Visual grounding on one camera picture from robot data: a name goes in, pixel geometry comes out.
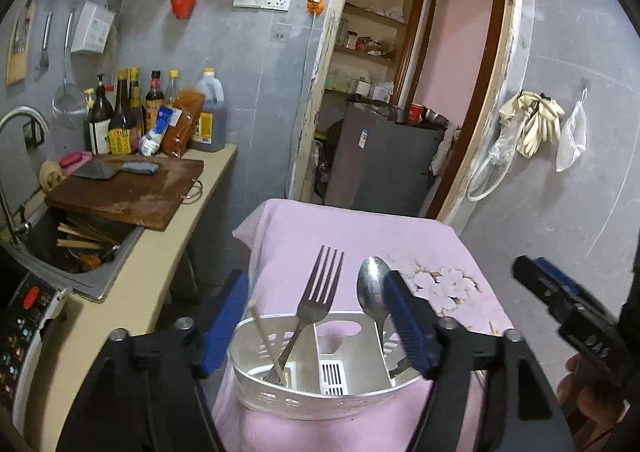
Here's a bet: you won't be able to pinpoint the orange noodle packet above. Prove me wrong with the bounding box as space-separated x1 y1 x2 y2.
160 89 205 158

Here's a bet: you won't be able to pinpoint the dark soy sauce bottle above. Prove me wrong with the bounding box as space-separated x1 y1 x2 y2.
108 68 134 155

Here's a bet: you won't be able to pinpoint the chrome faucet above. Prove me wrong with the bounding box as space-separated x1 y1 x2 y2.
1 105 50 244

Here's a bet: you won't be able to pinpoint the person right hand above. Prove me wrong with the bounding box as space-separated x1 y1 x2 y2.
556 354 626 439

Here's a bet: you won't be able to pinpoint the white hose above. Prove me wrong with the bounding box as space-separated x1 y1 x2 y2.
465 120 524 204

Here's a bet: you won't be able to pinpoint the hanging mesh strainer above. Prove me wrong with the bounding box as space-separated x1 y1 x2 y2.
51 8 87 130

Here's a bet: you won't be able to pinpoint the steel sink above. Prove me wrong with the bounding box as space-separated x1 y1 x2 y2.
1 206 143 302

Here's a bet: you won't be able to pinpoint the hanging wooden board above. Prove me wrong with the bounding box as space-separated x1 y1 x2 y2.
6 0 36 86

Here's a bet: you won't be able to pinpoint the steel fork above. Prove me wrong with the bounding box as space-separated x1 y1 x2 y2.
264 246 345 386

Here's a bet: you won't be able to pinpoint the large oil jug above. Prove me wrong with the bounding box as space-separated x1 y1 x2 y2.
190 67 228 153

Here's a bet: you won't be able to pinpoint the induction cooker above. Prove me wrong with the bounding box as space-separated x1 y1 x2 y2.
1 272 72 435

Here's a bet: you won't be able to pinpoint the steel spoon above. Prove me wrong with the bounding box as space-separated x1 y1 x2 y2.
356 256 390 349

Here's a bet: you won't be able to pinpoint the pink floral table cloth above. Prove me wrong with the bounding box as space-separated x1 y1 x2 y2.
213 199 512 451

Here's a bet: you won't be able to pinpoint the white hanging box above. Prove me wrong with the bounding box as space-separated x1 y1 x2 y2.
70 1 116 54

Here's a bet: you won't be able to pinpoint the cleaver with grey handle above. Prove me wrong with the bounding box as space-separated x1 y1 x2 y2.
72 159 160 181

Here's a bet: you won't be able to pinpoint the red cup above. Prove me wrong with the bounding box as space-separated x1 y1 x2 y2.
408 103 424 126

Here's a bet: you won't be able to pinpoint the orange wall hook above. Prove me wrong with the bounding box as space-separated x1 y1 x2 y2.
306 0 326 17

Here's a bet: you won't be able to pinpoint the hanging rubber gloves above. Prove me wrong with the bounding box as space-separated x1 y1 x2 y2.
499 91 565 159

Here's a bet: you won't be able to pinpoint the wooden chopstick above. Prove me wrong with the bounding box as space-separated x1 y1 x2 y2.
247 300 286 387

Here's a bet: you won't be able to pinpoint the hanging clear plastic bag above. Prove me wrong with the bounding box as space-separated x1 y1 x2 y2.
555 88 588 172

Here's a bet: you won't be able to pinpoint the grey small fridge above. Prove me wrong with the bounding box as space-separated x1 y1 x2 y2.
324 105 446 217

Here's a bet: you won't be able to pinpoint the white plastic utensil caddy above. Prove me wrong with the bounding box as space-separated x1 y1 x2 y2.
228 311 421 420

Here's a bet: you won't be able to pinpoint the wooden cutting board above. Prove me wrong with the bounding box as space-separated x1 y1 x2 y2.
44 157 204 231

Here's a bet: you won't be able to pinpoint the wine bottle white label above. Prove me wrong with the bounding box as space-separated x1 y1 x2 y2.
89 74 114 155

